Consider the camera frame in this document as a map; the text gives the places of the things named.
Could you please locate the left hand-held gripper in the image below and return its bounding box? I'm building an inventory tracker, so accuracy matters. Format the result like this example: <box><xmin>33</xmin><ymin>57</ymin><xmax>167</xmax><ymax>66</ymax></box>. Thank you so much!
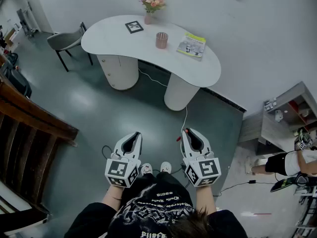
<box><xmin>105</xmin><ymin>132</ymin><xmax>143</xmax><ymax>189</ymax></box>

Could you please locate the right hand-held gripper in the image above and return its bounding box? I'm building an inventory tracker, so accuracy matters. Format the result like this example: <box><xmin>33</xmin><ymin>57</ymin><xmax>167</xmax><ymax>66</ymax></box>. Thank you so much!
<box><xmin>182</xmin><ymin>128</ymin><xmax>221</xmax><ymax>188</ymax></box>

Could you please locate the red pen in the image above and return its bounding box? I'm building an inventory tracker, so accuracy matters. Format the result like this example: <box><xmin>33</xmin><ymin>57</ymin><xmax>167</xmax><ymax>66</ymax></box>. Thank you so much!
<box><xmin>175</xmin><ymin>129</ymin><xmax>191</xmax><ymax>142</ymax></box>

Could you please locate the pink ribbed cup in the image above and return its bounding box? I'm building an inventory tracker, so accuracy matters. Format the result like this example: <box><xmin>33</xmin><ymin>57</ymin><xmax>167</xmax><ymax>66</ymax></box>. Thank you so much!
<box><xmin>156</xmin><ymin>32</ymin><xmax>169</xmax><ymax>50</ymax></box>

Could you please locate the person's left forearm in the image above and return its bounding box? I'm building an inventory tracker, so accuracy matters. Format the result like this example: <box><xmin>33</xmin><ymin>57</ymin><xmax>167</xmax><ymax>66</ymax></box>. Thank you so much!
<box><xmin>101</xmin><ymin>183</ymin><xmax>123</xmax><ymax>212</ymax></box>

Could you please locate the person's right forearm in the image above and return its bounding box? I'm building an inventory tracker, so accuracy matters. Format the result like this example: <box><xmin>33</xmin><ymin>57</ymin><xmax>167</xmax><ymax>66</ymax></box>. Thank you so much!
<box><xmin>195</xmin><ymin>182</ymin><xmax>217</xmax><ymax>217</ymax></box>

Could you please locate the person's left shoe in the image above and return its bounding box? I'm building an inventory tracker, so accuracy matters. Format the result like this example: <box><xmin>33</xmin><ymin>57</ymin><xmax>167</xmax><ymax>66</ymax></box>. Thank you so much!
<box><xmin>140</xmin><ymin>163</ymin><xmax>153</xmax><ymax>175</ymax></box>

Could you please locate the person's shoe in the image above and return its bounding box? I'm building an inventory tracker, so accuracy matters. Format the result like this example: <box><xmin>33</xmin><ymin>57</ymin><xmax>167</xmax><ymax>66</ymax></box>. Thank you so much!
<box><xmin>160</xmin><ymin>161</ymin><xmax>173</xmax><ymax>174</ymax></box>
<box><xmin>140</xmin><ymin>163</ymin><xmax>153</xmax><ymax>175</ymax></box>

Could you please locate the person's right shoe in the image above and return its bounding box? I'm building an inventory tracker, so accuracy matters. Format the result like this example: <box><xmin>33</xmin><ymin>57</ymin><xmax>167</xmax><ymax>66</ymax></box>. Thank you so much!
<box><xmin>160</xmin><ymin>161</ymin><xmax>173</xmax><ymax>174</ymax></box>

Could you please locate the person's black printed shirt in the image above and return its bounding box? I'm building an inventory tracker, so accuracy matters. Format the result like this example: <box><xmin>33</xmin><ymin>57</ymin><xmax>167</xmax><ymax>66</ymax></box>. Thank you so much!
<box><xmin>63</xmin><ymin>171</ymin><xmax>248</xmax><ymax>238</ymax></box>

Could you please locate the grey shelf unit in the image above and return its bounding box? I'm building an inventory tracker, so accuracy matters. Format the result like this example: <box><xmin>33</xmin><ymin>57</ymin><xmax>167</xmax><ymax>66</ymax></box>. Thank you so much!
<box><xmin>239</xmin><ymin>81</ymin><xmax>317</xmax><ymax>156</ymax></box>

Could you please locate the yellow-green and white book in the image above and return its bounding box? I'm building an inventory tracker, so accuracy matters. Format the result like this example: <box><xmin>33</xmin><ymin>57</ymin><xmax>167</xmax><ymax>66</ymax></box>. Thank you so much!
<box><xmin>176</xmin><ymin>32</ymin><xmax>207</xmax><ymax>62</ymax></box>

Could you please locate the white curved table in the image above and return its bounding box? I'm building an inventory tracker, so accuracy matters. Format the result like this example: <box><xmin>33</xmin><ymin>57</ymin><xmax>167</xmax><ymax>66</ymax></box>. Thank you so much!
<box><xmin>81</xmin><ymin>14</ymin><xmax>222</xmax><ymax>112</ymax></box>

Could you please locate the brown wooden stair railing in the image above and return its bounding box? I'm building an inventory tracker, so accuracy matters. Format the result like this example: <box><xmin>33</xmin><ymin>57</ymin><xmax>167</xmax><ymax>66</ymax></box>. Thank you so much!
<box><xmin>0</xmin><ymin>53</ymin><xmax>79</xmax><ymax>235</ymax></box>

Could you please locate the grey chair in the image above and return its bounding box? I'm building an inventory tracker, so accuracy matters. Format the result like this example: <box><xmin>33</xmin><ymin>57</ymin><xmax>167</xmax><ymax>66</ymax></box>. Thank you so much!
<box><xmin>47</xmin><ymin>21</ymin><xmax>94</xmax><ymax>72</ymax></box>

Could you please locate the black chair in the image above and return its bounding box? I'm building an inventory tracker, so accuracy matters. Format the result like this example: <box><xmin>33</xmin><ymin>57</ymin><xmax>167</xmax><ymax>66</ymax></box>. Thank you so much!
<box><xmin>0</xmin><ymin>56</ymin><xmax>33</xmax><ymax>99</ymax></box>

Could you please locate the pink flower bouquet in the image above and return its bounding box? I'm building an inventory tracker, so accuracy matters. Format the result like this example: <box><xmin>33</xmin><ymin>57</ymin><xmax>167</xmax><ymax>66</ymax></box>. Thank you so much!
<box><xmin>138</xmin><ymin>0</ymin><xmax>166</xmax><ymax>14</ymax></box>

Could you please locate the white cable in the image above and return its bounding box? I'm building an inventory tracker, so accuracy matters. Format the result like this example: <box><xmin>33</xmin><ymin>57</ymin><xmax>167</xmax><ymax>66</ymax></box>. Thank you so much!
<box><xmin>137</xmin><ymin>67</ymin><xmax>188</xmax><ymax>133</ymax></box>

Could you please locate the black floor cable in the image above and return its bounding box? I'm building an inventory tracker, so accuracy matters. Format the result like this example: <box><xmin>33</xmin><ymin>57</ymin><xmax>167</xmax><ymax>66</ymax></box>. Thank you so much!
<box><xmin>212</xmin><ymin>179</ymin><xmax>275</xmax><ymax>197</ymax></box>

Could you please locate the black picture frame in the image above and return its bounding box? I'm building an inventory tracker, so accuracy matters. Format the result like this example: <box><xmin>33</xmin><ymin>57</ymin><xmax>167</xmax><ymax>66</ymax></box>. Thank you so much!
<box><xmin>124</xmin><ymin>20</ymin><xmax>145</xmax><ymax>34</ymax></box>

